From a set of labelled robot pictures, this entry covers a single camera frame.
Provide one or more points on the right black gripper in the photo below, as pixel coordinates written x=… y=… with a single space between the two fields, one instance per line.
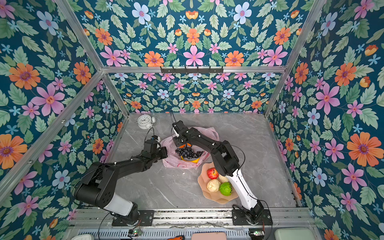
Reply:
x=176 y=142

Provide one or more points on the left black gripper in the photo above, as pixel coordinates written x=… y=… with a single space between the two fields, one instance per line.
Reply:
x=163 y=150

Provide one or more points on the pink plastic bag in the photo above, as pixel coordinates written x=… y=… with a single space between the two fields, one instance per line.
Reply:
x=206 y=137

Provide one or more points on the pink wavy bowl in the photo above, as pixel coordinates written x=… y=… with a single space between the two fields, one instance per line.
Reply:
x=217 y=197

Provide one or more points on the fake red apple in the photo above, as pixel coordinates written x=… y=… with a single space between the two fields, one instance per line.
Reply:
x=212 y=173

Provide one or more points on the fake beige garlic bulb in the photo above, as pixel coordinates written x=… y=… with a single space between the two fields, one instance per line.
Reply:
x=213 y=185

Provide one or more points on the fake green apple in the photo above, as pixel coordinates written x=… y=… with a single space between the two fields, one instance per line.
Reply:
x=226 y=189

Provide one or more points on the fake beige ginger root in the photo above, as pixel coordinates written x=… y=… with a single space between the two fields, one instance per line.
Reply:
x=223 y=179

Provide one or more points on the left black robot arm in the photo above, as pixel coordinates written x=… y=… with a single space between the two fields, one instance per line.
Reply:
x=97 y=187

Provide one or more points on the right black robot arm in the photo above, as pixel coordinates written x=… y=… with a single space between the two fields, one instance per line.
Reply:
x=226 y=163

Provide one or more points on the fake purple grapes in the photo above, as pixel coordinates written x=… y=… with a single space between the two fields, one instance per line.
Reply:
x=188 y=153

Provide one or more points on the fake yellow banana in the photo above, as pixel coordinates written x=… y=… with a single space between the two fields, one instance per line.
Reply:
x=194 y=161

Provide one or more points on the white alarm clock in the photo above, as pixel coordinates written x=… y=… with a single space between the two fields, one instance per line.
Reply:
x=146 y=122

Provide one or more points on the pink box at bottom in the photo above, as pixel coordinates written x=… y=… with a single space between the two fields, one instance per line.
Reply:
x=209 y=236

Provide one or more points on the white object bottom left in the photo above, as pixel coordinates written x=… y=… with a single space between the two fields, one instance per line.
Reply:
x=83 y=237

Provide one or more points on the pale green box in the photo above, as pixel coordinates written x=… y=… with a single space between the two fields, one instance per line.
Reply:
x=294 y=234

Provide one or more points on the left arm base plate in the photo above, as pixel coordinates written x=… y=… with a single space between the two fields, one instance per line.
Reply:
x=134 y=219

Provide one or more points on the black hook rail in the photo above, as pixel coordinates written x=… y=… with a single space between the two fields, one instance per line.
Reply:
x=192 y=70

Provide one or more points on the orange tool handle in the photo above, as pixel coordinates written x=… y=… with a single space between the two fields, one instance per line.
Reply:
x=177 y=238

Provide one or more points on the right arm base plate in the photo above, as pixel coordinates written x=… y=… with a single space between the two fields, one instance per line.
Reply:
x=239 y=219

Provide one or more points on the aluminium mounting rail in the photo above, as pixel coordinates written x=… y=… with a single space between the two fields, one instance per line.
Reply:
x=197 y=218

